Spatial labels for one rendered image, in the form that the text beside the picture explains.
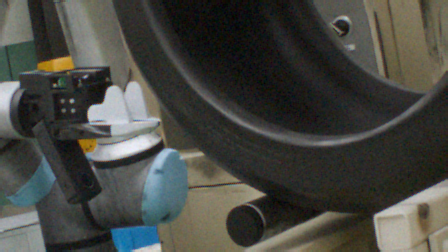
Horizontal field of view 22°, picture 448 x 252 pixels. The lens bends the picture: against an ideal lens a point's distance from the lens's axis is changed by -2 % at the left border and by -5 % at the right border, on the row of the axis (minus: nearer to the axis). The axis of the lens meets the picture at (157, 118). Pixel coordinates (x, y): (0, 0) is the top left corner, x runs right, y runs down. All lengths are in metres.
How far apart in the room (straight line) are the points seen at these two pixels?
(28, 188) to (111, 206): 0.27
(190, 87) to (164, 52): 0.05
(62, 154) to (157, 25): 0.32
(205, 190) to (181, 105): 0.92
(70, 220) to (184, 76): 0.77
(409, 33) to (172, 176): 0.46
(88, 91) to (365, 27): 0.64
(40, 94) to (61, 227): 0.48
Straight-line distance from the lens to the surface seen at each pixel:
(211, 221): 2.15
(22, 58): 9.63
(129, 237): 6.80
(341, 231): 1.30
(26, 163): 1.63
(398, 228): 0.54
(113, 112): 1.42
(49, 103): 1.47
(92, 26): 1.83
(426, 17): 1.49
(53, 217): 1.96
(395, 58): 1.93
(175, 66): 1.22
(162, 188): 1.86
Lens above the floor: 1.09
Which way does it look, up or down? 3 degrees down
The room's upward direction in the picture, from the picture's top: 11 degrees counter-clockwise
